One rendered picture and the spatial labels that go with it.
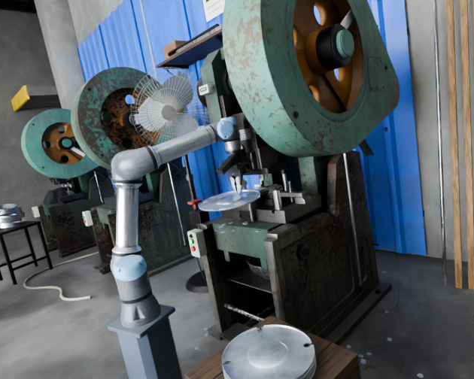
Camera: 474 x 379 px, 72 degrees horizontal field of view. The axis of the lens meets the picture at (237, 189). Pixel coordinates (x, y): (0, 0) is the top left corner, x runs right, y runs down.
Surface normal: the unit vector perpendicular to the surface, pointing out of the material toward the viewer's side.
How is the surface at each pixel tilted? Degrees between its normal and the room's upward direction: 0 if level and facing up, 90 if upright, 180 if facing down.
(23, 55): 90
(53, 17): 90
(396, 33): 90
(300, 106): 90
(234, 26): 79
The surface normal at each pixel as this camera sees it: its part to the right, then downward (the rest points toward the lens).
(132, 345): -0.51, 0.22
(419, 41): -0.72, 0.24
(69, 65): 0.68, 0.00
